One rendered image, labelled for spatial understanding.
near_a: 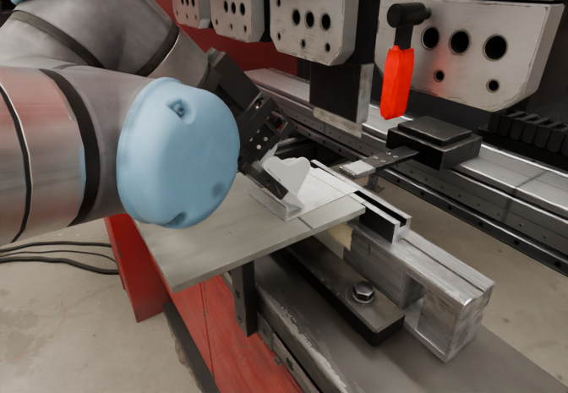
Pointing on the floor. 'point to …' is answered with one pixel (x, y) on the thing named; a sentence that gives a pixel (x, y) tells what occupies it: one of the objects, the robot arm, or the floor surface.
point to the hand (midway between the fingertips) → (281, 196)
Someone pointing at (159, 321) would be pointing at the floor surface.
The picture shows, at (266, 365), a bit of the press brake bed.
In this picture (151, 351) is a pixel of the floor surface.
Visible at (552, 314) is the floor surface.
